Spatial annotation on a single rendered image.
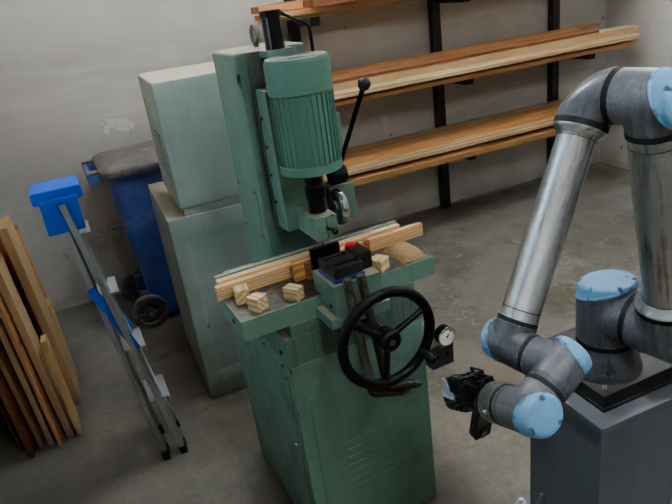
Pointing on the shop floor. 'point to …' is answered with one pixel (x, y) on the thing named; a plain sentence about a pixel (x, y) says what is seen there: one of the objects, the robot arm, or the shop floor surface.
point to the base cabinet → (342, 426)
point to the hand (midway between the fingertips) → (447, 393)
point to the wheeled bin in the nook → (138, 227)
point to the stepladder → (105, 299)
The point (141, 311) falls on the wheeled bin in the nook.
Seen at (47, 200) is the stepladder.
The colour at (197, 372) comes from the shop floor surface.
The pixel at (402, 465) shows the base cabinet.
